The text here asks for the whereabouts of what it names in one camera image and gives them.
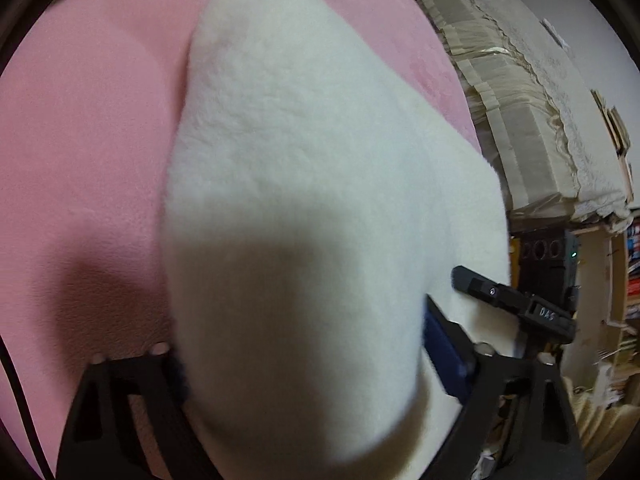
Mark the white fuzzy cardigan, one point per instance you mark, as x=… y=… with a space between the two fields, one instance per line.
x=320 y=210

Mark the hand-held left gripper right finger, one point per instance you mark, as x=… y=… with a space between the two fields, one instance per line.
x=452 y=355

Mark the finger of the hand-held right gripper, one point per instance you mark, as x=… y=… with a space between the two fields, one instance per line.
x=487 y=290

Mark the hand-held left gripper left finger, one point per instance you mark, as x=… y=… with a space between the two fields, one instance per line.
x=120 y=400

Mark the wooden bookshelf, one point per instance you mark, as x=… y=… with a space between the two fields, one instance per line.
x=617 y=300

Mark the pink bed blanket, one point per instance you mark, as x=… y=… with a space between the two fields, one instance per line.
x=85 y=160

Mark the beige lace furniture cover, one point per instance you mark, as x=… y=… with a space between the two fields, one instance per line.
x=525 y=100

